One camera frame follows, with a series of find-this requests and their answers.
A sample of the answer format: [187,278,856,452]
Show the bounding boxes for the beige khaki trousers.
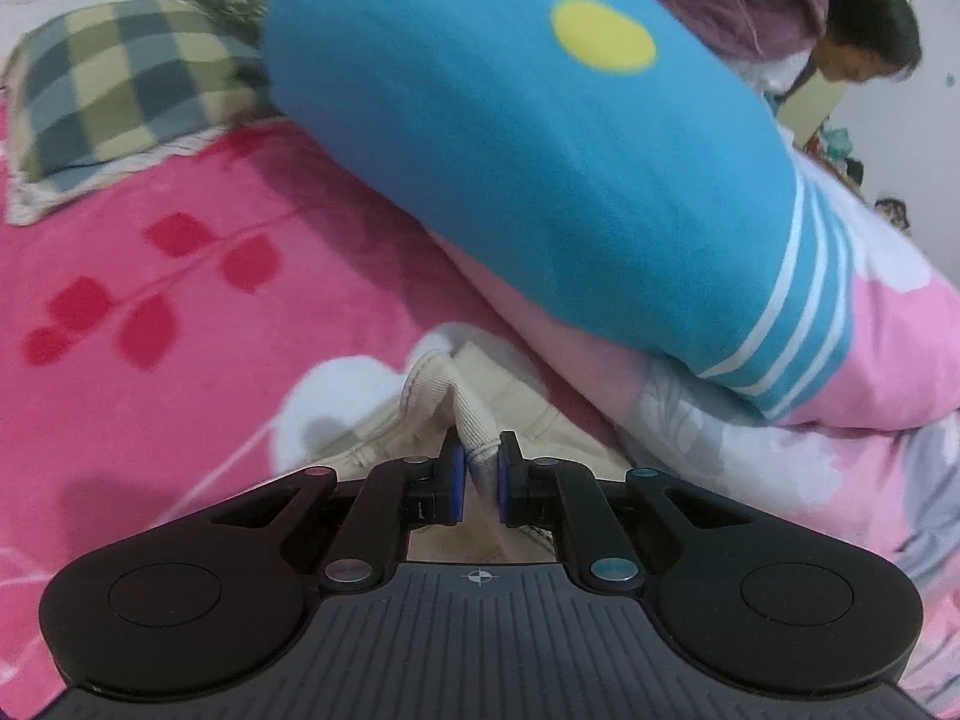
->
[314,343,630,564]

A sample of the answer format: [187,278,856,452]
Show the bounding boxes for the pink floral fleece bedsheet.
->
[2,122,612,718]

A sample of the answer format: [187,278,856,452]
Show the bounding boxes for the pink grey floral duvet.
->
[426,156,960,720]

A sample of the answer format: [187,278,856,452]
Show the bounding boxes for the blue pink striped pillow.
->
[262,0,958,429]

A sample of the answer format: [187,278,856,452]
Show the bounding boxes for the green plaid pillow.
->
[2,0,277,226]

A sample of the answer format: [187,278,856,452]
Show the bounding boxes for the child in maroon jacket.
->
[658,0,923,101]

